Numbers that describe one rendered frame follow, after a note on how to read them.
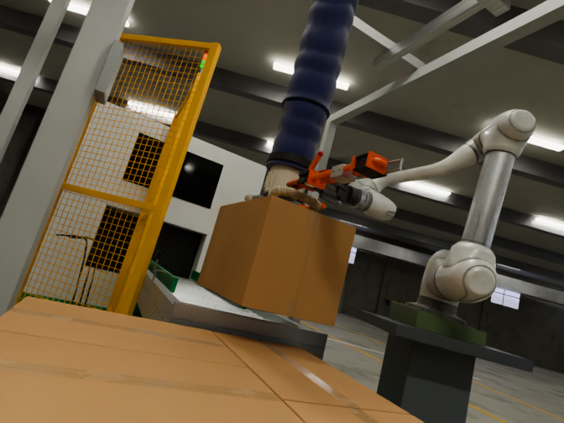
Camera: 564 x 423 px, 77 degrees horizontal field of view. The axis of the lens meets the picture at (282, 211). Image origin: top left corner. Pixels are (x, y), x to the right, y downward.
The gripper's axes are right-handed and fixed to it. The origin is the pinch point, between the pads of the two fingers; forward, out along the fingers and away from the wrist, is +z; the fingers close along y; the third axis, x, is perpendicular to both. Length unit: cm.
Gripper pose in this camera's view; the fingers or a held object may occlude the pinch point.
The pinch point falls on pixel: (314, 180)
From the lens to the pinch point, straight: 142.4
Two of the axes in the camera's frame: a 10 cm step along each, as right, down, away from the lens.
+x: -4.3, 0.5, 9.0
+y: -2.6, 9.5, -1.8
